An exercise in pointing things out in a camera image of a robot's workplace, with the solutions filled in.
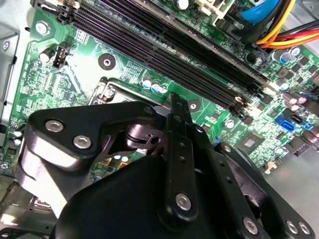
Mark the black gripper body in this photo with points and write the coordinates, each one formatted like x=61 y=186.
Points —
x=119 y=199

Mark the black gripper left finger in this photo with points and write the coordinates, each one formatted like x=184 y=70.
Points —
x=104 y=114

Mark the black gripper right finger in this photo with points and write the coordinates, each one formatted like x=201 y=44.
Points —
x=234 y=199

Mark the metal socket cover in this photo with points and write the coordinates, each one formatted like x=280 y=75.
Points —
x=161 y=108

